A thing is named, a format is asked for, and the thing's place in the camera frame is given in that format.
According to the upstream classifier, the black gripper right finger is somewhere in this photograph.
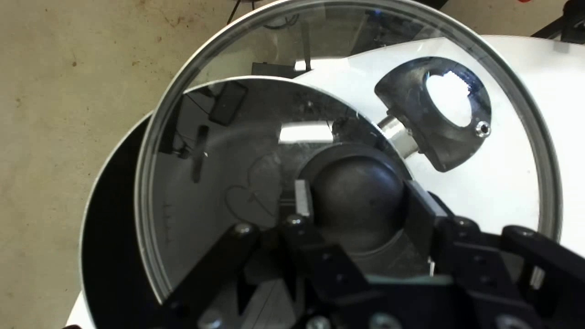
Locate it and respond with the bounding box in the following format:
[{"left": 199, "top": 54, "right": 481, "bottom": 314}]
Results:
[{"left": 400, "top": 179, "right": 585, "bottom": 329}]

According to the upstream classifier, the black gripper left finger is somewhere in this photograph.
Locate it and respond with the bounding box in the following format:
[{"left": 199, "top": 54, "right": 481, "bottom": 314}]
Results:
[{"left": 163, "top": 177, "right": 369, "bottom": 329}]

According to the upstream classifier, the glass lid with black knob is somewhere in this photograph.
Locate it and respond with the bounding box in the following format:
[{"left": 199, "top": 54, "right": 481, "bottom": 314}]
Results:
[{"left": 133, "top": 0, "right": 563, "bottom": 307}]

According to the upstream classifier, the large black cooking pot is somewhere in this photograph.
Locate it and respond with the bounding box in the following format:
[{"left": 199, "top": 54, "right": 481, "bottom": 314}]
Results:
[{"left": 78, "top": 54, "right": 493, "bottom": 329}]

